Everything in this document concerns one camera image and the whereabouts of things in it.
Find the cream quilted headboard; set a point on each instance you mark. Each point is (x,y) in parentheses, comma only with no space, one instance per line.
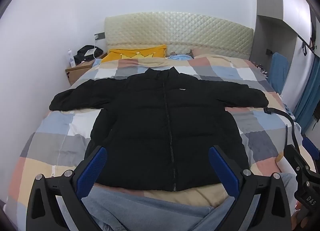
(180,32)

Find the white plastic bottle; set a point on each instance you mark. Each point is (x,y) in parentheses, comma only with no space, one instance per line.
(71,58)

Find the blue towel on chair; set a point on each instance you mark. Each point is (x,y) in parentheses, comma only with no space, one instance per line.
(277,74)

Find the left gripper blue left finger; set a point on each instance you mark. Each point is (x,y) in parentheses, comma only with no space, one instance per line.
(88,171)

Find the light blue pillow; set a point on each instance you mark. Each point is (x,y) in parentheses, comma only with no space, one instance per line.
(181,57)

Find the wooden bedside table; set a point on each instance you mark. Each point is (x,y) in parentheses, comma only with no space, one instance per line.
(73,74)

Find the wall power socket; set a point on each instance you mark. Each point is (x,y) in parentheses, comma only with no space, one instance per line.
(99,36)

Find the person's grey trousers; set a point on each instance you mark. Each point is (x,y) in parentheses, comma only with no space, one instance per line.
(119,211)

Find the person's right hand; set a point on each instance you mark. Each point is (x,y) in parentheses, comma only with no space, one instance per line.
(302,218)

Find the yellow crown pillow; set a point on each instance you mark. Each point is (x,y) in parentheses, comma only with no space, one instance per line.
(146,53)

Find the black puffer jacket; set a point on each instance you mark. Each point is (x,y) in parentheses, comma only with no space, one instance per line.
(158,127)

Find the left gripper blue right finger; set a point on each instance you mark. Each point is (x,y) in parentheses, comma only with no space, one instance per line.
(233,178)

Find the teal blue curtain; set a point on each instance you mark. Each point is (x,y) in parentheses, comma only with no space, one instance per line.
(307,104)

